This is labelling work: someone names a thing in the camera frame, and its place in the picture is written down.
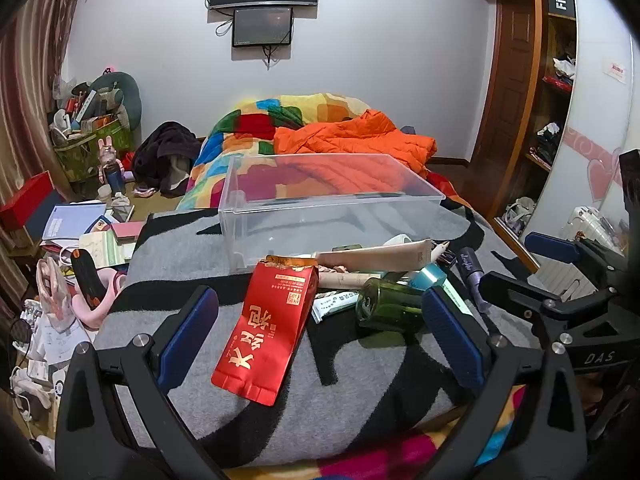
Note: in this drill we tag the grey neck pillow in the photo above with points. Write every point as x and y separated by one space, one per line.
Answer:
131 100

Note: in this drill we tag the black orange tool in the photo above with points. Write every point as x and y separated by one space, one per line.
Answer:
87 275

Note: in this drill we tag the white wardrobe sliding door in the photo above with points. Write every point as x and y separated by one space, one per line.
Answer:
595 85

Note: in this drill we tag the colourful patchwork blanket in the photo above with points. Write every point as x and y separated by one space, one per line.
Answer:
250 130

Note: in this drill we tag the wooden wardrobe shelf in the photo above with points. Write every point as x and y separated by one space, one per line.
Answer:
540 110

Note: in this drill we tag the striped red curtain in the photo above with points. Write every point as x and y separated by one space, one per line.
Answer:
30 85

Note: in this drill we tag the small black wall monitor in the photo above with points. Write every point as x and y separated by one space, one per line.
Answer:
262 26

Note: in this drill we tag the small green patterned box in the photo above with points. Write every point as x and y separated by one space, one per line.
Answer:
346 247

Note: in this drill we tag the blue notebook stack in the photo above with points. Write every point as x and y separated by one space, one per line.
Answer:
70 220

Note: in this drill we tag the pink rabbit toy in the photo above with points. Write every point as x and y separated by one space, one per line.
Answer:
107 152

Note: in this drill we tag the clear plastic storage box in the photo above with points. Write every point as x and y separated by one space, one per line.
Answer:
240 240

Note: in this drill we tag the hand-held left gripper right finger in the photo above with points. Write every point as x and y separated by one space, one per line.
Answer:
450 340

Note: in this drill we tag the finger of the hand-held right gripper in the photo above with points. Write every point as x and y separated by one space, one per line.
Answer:
550 249
505 285

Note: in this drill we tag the green bag of clutter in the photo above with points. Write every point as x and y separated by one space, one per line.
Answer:
85 155

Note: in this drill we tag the brown wooden door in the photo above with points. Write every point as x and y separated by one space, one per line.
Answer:
517 75

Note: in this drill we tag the orange down jacket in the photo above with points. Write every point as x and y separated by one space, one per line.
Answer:
350 145

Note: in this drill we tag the red box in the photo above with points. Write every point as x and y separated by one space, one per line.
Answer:
25 200

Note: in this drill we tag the translucent tape roll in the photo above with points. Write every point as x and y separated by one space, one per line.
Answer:
397 240

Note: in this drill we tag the grey black blanket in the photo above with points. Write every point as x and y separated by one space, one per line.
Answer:
350 410

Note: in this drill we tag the beige cosmetic tube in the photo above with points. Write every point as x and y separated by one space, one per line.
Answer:
370 260

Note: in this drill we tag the red tea packet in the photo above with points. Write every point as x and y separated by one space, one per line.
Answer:
260 340

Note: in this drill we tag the pink handheld fan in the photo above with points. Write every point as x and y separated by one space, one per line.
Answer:
52 290

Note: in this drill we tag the dark clothes pile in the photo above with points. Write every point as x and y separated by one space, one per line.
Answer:
165 155

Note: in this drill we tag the green glass bottle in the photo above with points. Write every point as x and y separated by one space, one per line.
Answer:
390 305

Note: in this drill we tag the purple mascara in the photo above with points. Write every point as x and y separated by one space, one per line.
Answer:
470 265

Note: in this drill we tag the white bag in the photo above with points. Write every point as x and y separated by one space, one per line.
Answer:
520 215

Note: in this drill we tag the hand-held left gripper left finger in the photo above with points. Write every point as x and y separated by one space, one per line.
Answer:
190 330

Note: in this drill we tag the pile of white papers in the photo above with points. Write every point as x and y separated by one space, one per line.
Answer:
50 340

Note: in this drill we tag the blue bottle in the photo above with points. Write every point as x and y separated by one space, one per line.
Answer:
115 177

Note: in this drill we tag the white green packet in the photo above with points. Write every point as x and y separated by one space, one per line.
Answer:
335 305

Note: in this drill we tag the pink book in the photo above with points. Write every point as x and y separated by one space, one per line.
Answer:
129 231

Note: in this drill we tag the pale green book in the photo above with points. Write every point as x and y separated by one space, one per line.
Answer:
102 250

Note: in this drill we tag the mint green tube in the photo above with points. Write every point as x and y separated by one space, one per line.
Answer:
425 276

